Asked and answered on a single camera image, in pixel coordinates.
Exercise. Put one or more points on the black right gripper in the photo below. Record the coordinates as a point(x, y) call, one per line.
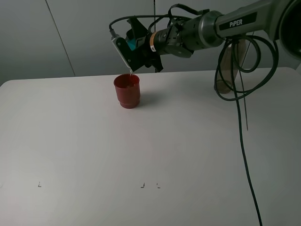
point(151, 46)

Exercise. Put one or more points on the teal transparent plastic cup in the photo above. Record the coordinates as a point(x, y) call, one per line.
point(130, 39)

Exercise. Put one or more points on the smoky transparent water bottle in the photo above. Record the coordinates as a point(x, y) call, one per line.
point(225, 66)

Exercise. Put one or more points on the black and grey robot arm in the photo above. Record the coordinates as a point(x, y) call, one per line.
point(280, 20)

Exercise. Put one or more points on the red plastic cup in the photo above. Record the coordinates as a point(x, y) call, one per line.
point(127, 88)

